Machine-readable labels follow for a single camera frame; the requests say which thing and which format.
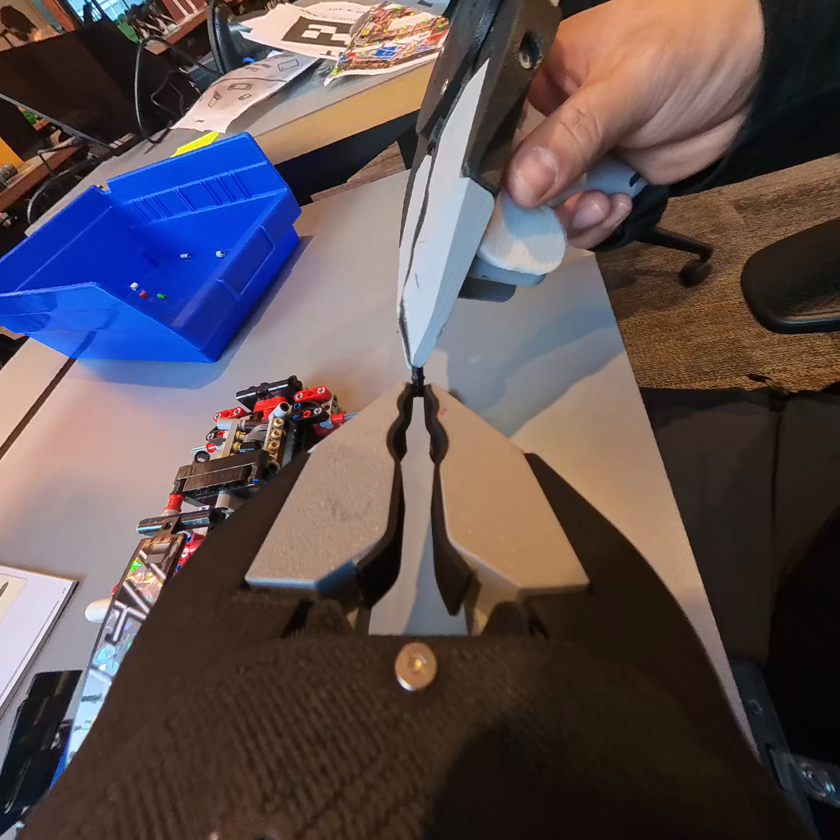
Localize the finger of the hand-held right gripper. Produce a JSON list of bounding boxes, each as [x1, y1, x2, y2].
[[407, 58, 494, 368], [398, 141, 434, 349]]

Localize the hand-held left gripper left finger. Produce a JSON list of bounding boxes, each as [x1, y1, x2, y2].
[[244, 382, 417, 634]]

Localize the white instruction sheet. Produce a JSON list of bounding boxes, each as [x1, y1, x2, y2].
[[174, 56, 319, 132]]

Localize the dark computer monitor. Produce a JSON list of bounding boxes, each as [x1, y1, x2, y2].
[[0, 29, 132, 157]]

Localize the blue plastic bin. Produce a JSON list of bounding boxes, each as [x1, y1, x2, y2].
[[0, 131, 303, 363]]

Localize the grey desk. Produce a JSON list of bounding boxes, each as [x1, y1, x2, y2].
[[0, 172, 762, 749], [26, 59, 454, 237]]

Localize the printed marker sheet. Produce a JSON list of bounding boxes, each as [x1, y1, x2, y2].
[[239, 0, 371, 67]]

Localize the white booklet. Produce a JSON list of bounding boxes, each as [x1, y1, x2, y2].
[[0, 563, 80, 710]]

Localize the colourful printed sheet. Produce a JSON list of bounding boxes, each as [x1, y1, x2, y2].
[[325, 2, 454, 86]]

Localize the black phone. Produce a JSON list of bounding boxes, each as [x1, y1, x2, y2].
[[0, 669, 83, 818]]

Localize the person's right hand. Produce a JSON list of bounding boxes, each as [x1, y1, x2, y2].
[[507, 0, 767, 252]]

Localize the toy building brick car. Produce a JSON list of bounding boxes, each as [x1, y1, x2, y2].
[[66, 375, 361, 756]]

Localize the black office chair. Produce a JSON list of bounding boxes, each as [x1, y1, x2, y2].
[[206, 0, 263, 73]]

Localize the person's right forearm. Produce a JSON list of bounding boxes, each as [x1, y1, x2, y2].
[[656, 0, 840, 198]]

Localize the person's dark trousers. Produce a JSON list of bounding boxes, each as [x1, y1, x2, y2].
[[640, 384, 840, 788]]

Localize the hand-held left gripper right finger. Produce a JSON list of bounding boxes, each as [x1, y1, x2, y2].
[[422, 382, 590, 636]]

